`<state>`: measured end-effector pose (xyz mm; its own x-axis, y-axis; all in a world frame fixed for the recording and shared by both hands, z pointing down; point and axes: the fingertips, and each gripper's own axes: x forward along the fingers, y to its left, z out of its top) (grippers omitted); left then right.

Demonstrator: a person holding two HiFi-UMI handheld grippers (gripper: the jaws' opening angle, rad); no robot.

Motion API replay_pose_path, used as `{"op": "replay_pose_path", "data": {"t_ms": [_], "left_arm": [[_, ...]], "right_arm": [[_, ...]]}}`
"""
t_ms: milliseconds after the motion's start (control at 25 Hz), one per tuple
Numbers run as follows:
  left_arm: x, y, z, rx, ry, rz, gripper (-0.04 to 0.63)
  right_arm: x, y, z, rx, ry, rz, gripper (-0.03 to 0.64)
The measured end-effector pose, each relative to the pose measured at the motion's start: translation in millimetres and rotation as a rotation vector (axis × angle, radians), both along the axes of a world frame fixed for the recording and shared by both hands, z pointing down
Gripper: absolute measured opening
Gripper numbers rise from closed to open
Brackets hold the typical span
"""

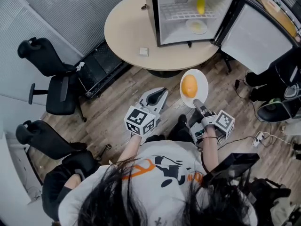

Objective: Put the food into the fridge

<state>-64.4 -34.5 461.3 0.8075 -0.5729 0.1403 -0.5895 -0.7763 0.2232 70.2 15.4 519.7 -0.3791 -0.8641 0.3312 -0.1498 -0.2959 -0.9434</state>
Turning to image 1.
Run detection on white cable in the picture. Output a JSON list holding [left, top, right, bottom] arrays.
[[263, 132, 297, 148]]

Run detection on person's white printed t-shirt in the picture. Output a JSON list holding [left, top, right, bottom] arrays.
[[57, 140, 259, 226]]

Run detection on person's left forearm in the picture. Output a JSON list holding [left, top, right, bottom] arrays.
[[117, 133, 143, 165]]

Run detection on person's right forearm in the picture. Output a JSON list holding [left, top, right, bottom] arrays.
[[200, 125, 221, 173]]

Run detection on black box device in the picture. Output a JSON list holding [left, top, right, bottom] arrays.
[[203, 152, 261, 188]]

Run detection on black cable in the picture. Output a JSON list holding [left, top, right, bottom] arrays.
[[234, 79, 264, 131]]

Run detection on person's black shoe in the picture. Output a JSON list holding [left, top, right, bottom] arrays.
[[177, 114, 188, 128]]

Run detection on white power strip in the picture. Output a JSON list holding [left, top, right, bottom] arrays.
[[252, 131, 267, 147]]

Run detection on yellow food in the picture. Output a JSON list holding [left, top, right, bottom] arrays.
[[196, 0, 206, 15]]

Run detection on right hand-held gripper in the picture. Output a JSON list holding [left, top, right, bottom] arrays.
[[189, 98, 236, 146]]

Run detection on black metal platform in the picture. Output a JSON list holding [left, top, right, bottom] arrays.
[[78, 40, 133, 99]]

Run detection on black table base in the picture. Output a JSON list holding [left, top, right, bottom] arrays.
[[146, 67, 187, 78]]

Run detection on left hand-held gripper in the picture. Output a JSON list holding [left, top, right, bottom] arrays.
[[124, 87, 169, 137]]

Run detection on person's black trouser legs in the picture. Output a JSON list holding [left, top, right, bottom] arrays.
[[145, 122, 197, 146]]

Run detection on black mini fridge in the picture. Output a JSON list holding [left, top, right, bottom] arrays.
[[144, 0, 294, 75]]

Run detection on round wooden side table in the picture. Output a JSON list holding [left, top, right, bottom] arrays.
[[259, 0, 299, 39]]

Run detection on orange round food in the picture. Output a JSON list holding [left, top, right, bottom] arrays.
[[181, 74, 199, 97]]

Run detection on black round appliance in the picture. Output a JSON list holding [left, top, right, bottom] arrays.
[[257, 97, 301, 123]]

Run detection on black office chair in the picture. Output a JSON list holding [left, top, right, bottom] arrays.
[[15, 120, 99, 174], [17, 37, 87, 123]]

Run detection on white plate with yellow food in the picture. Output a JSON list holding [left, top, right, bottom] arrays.
[[185, 19, 208, 35]]

